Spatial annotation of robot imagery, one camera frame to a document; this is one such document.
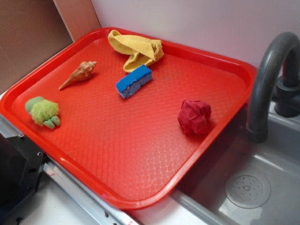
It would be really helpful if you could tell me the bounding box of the tan conch seashell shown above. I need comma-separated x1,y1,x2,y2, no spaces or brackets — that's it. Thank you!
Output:
59,61,97,90

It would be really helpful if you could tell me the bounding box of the aluminium frame rail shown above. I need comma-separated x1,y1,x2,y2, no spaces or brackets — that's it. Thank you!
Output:
0,117,141,225

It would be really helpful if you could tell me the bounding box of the yellow cloth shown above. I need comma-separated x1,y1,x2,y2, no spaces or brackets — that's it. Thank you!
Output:
108,30,165,73

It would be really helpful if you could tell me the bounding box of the green fuzzy plush toy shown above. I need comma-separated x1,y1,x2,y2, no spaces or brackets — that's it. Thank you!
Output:
25,97,60,129

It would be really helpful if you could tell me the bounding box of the crumpled red paper ball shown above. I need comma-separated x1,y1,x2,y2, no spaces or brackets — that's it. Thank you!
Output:
178,100,211,135

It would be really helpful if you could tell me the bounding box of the red plastic tray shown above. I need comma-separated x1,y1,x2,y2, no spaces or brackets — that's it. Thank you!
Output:
0,28,256,210

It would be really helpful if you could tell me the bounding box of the brown cardboard panel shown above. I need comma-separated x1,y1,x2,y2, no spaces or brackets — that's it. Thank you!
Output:
0,0,101,93

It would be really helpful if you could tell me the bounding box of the blue sponge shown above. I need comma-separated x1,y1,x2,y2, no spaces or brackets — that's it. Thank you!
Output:
116,65,153,98

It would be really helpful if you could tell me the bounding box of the grey toy faucet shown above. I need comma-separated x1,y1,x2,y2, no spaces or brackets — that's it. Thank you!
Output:
246,32,300,143

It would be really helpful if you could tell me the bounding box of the grey plastic sink basin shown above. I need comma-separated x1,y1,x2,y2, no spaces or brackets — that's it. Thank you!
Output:
172,108,300,225

